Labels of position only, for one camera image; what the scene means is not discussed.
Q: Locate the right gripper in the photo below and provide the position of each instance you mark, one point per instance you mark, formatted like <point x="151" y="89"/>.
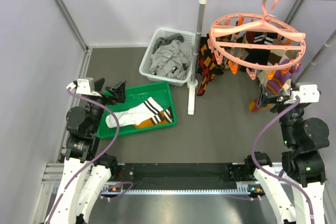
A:
<point x="263" y="98"/>

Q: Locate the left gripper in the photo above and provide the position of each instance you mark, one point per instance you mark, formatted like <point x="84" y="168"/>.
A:
<point x="118" y="91"/>

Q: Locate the grey slotted cable duct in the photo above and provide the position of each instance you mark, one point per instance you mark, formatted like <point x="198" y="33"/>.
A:
<point x="241" y="189"/>

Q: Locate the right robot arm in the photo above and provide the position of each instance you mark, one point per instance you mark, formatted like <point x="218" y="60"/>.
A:
<point x="296" y="193"/>

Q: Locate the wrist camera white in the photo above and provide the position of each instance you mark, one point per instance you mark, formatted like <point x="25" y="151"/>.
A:
<point x="305" y="93"/>
<point x="83" y="86"/>

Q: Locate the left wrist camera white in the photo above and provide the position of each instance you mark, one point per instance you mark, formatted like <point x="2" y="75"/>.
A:
<point x="83" y="86"/>

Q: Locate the green plastic tray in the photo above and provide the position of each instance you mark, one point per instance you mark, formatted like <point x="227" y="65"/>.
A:
<point x="159" y="91"/>

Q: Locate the white plastic laundry basket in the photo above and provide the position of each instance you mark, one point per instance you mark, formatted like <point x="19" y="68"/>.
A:
<point x="146" y="61"/>

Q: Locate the grey clothes pile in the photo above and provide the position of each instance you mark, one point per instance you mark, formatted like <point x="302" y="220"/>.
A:
<point x="171" y="57"/>

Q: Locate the black argyle sock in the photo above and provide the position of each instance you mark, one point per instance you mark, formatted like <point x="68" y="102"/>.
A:
<point x="207" y="65"/>

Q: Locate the orange brown striped sock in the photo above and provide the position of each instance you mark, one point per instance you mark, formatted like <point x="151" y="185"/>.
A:
<point x="163" y="117"/>

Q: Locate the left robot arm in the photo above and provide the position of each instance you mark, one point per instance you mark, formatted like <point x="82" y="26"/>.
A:
<point x="85" y="171"/>

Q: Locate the pink round clip hanger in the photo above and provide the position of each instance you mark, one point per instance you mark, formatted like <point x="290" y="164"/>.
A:
<point x="230" y="35"/>

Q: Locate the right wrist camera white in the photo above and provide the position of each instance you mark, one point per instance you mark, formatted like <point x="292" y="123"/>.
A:
<point x="305" y="93"/>

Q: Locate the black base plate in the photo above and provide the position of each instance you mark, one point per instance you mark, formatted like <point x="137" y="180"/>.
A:
<point x="181" y="176"/>

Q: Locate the orange clothes clip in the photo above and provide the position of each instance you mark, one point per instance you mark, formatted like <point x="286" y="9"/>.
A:
<point x="233" y="66"/>

